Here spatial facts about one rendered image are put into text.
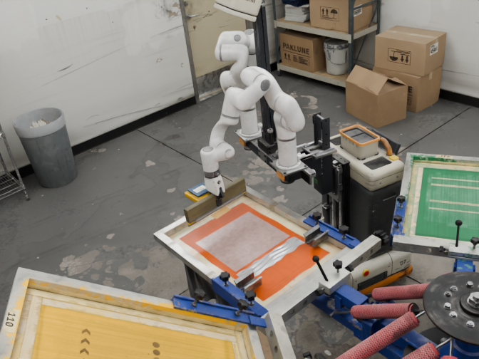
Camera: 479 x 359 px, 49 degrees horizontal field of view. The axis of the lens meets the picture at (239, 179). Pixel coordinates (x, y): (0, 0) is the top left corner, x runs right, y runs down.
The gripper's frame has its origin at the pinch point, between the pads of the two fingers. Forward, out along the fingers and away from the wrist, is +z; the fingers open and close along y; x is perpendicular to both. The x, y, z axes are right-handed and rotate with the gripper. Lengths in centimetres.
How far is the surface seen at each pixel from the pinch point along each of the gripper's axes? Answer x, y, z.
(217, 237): 7.6, -7.2, 14.5
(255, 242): -2.1, -23.8, 14.7
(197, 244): 17.5, -4.2, 14.5
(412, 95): -331, 109, 94
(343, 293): 2, -81, 6
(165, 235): 26.4, 9.8, 10.9
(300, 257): -8.6, -46.7, 14.8
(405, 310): 9, -111, -12
